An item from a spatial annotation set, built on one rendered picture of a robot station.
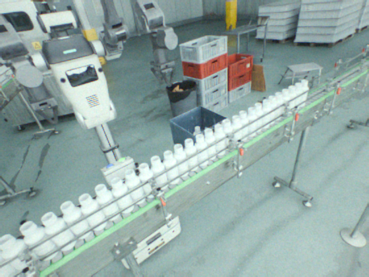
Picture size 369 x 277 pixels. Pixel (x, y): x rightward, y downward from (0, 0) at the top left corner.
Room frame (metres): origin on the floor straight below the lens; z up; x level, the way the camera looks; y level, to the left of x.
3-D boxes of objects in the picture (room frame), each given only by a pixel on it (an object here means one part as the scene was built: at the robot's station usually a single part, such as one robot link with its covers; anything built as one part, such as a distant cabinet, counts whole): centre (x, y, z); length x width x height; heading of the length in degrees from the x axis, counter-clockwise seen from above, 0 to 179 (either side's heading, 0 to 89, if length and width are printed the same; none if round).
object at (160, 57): (0.92, 0.03, 1.51); 0.10 x 0.07 x 0.07; 30
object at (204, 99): (3.34, -0.53, 0.33); 0.61 x 0.41 x 0.22; 126
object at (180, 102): (2.97, -0.10, 0.32); 0.45 x 0.45 x 0.64
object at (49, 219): (0.49, 0.48, 1.08); 0.06 x 0.06 x 0.17
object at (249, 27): (5.44, -1.84, 0.49); 1.05 x 0.55 x 0.99; 120
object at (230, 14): (10.60, -2.94, 0.55); 0.40 x 0.40 x 1.10; 30
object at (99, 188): (0.59, 0.33, 1.08); 0.06 x 0.06 x 0.17
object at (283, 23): (7.60, -3.77, 0.50); 1.23 x 1.05 x 1.00; 119
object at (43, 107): (0.70, 0.43, 1.44); 0.07 x 0.07 x 0.09; 30
